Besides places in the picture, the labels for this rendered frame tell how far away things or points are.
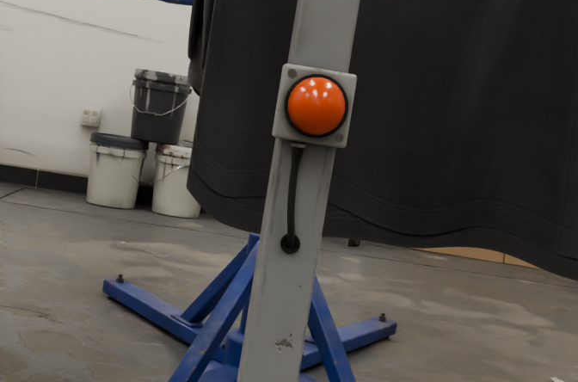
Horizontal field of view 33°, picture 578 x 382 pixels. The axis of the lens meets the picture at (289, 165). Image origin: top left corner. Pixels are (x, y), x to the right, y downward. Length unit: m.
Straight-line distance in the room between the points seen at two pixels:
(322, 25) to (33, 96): 5.05
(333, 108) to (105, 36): 5.03
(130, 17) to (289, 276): 4.99
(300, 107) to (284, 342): 0.17
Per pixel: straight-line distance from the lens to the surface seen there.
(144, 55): 5.61
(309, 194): 0.67
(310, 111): 0.63
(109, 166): 5.25
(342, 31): 0.67
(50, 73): 5.67
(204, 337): 2.11
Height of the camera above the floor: 0.64
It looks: 3 degrees down
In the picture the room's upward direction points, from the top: 9 degrees clockwise
